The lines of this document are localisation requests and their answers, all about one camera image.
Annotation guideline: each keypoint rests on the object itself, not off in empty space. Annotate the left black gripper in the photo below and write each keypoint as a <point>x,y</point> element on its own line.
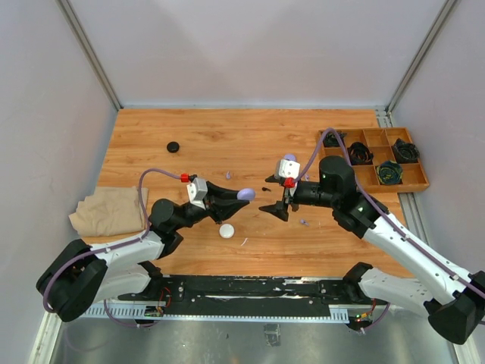
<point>220,203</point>

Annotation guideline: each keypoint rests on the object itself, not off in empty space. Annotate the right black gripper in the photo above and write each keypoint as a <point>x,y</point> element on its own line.
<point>280,209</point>

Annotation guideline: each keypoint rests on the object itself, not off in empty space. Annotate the white earbud charging case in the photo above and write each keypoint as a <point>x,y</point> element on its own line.
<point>227,231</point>

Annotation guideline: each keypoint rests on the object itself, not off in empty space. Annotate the black earbud charging case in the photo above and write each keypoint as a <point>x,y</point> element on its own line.
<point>173,147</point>

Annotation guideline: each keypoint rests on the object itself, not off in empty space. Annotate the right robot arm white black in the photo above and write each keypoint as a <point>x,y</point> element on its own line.
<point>449,296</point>

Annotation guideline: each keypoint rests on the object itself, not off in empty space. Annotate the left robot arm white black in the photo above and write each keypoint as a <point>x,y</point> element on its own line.
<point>84,274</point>

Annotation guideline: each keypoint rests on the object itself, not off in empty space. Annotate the rolled dark tie top left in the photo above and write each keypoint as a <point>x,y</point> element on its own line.
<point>330,140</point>

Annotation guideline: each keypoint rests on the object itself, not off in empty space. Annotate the rolled dark tie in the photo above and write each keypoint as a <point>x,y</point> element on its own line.
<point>330,140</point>
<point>404,152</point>

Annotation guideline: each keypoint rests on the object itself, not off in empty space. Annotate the rolled black tie centre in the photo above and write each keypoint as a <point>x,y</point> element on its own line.
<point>360,154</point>

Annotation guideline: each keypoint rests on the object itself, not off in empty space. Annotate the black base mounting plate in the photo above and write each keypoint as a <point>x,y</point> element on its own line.
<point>247,295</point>

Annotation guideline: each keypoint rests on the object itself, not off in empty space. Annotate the beige folded cloth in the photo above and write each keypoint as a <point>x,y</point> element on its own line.
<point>109,211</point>

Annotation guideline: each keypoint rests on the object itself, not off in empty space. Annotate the wooden compartment tray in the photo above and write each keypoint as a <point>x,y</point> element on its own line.
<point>337,172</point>

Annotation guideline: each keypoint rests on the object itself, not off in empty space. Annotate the rolled blue yellow tie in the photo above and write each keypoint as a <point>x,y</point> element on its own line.
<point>389,173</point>

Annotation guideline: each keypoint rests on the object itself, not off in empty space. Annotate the rolled dark tie right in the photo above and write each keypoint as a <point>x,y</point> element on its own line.
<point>404,152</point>

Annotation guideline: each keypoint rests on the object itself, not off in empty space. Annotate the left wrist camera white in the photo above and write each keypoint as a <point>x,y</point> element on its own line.
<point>197,191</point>

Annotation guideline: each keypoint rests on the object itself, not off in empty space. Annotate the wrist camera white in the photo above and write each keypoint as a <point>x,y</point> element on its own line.
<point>197,191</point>
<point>286,168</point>

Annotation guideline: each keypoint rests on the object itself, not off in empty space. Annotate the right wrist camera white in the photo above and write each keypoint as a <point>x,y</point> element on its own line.
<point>286,168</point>

